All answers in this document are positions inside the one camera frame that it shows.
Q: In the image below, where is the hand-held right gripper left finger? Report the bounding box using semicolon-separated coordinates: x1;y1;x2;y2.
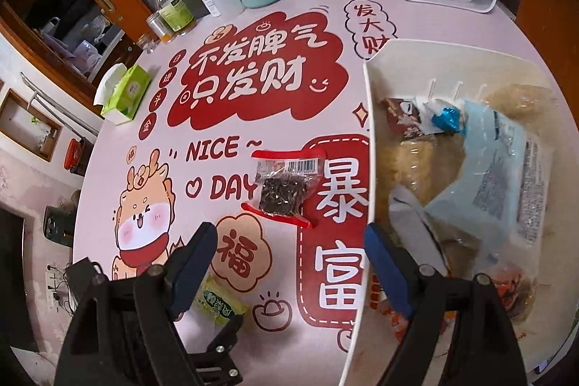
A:
54;221;220;386

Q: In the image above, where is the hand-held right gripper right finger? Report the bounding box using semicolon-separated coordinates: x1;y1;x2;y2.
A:
364;223;530;386

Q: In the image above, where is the green tissue box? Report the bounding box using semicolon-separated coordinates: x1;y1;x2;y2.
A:
93;63;152;124

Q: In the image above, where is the green-label clear bottle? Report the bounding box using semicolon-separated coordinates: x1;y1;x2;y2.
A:
154;0;197;36

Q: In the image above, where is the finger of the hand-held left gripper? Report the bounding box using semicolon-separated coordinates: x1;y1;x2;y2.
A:
178;311;246;386

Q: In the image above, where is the brown wooden door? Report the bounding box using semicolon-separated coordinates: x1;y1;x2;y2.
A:
498;0;579;106

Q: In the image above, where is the wooden wall niche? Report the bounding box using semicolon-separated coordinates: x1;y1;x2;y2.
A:
0;90;64;163

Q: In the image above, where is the red wall-mounted item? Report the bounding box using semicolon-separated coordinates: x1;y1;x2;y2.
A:
65;135;89;176

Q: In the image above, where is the glass jar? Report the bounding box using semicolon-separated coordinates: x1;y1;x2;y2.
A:
145;10;175;43

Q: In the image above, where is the green snack packet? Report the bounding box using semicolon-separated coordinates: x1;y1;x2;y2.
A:
192;273;249;328

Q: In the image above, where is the white grey snack packet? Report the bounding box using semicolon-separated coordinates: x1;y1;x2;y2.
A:
389;187;451;273

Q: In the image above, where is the white power strip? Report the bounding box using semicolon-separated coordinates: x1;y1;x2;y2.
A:
43;271;64;307

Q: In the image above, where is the blue snowflake snack packet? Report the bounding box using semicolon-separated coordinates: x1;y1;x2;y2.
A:
430;103;466;136

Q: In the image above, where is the metal wall rail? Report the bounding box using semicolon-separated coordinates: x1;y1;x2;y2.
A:
20;72;98;138

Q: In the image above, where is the clear-wrapped rice crispy bar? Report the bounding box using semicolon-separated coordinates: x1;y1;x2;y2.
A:
375;137;466;206
486;83;559;120

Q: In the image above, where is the black sesame snack packet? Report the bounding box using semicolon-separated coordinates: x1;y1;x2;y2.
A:
240;148;326;228

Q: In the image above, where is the brown snack packet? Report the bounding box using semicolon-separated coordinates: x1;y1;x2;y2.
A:
382;97;435;140

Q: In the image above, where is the light blue snack bag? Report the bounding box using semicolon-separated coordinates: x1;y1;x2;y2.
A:
425;99;555;251

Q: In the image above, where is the white plastic storage bin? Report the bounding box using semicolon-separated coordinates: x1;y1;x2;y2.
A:
337;38;579;386

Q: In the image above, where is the orange printed snack packet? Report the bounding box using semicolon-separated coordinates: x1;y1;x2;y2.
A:
491;268;539;319

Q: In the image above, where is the black device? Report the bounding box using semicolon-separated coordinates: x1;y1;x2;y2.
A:
43;205;77;242

